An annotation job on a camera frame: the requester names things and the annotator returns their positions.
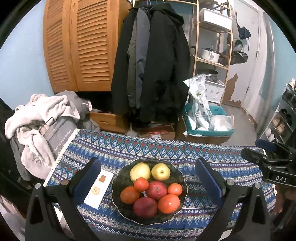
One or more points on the wooden louvred closet door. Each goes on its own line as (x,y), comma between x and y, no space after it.
(80,40)

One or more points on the small orange tomato centre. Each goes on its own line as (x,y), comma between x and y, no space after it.
(141,184)

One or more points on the white storage box top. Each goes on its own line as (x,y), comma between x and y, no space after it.
(215,18)

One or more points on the blue patterned tablecloth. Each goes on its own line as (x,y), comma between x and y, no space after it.
(116,151)

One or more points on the clear plastic bag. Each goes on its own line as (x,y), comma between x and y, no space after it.
(221,123)

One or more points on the grey hanging jacket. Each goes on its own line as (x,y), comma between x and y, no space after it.
(137,52)

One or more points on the white door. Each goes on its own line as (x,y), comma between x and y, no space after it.
(239,75)

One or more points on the red apple centre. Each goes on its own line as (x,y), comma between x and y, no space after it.
(156,190)

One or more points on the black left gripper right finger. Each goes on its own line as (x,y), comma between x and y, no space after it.
(253,221)

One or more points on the dark red apple front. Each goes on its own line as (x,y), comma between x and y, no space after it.
(145,207)

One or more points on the wooden drawer box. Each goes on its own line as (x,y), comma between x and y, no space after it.
(109,122)

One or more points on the orange fruit left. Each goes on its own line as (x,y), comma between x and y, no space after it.
(129,195)

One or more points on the black hanging coat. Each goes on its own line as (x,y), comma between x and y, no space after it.
(166,67)

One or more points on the wooden shelf rack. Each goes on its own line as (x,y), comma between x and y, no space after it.
(211,44)

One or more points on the dark scalloped fruit bowl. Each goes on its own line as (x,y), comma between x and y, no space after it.
(122,180)

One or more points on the white rectangular plate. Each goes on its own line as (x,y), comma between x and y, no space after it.
(98,189)

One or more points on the white appliance on shelf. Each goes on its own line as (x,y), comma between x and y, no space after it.
(214,91)

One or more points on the large orange fruit front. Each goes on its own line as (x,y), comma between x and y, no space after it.
(168,203)

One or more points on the white fleece blanket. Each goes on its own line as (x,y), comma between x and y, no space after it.
(26,122)

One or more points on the yellow apple right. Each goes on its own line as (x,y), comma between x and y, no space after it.
(161,172)

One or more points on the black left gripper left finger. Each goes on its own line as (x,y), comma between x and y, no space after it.
(42,222)

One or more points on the white cooking pot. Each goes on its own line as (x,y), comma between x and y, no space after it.
(210,55)

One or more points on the grey printed cloth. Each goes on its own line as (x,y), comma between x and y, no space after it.
(58,133)

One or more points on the white printed bag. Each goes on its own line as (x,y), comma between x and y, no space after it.
(200,107)

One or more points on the cardboard box on floor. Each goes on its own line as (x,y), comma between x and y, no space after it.
(164,132)

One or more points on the teal plastic bin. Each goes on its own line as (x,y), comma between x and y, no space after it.
(216,110)

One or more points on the small orange fruit right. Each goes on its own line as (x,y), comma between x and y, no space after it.
(175,189)

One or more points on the yellow pear left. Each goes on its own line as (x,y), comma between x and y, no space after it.
(140,170)

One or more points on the shoe rack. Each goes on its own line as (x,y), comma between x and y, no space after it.
(282,124)

